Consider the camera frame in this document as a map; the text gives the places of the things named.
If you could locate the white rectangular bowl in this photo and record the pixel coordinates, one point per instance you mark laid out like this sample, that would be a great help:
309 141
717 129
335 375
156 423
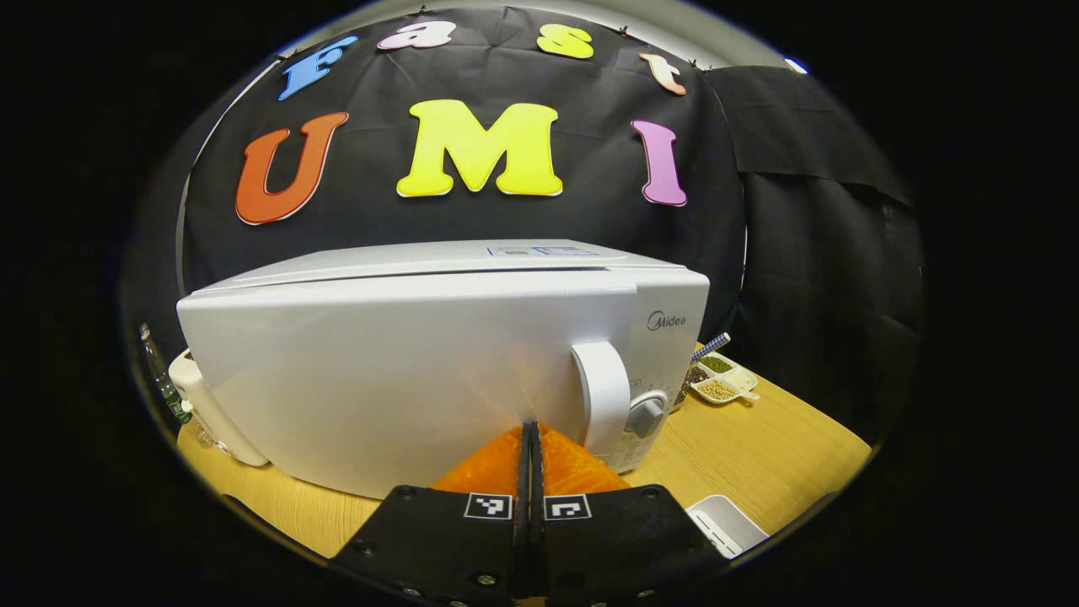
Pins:
729 523

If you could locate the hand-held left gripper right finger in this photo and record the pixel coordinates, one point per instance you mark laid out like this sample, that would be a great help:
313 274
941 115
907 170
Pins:
615 548

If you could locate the rectangular ceiling light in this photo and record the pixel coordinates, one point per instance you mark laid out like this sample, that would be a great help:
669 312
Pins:
795 65

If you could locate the clear plastic water bottle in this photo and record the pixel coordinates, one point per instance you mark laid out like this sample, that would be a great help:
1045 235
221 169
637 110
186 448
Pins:
164 379

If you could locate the white microwave oven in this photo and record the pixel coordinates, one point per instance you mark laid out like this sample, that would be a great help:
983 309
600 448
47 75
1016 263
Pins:
405 379

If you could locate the white divided seed tray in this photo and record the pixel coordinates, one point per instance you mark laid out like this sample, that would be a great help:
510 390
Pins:
723 381

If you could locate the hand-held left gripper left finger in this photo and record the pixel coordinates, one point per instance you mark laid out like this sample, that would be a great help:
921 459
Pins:
447 548

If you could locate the black backdrop cloth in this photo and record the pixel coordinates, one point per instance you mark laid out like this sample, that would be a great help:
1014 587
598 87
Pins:
801 253

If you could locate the white toaster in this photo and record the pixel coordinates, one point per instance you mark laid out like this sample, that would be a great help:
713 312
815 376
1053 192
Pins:
211 413

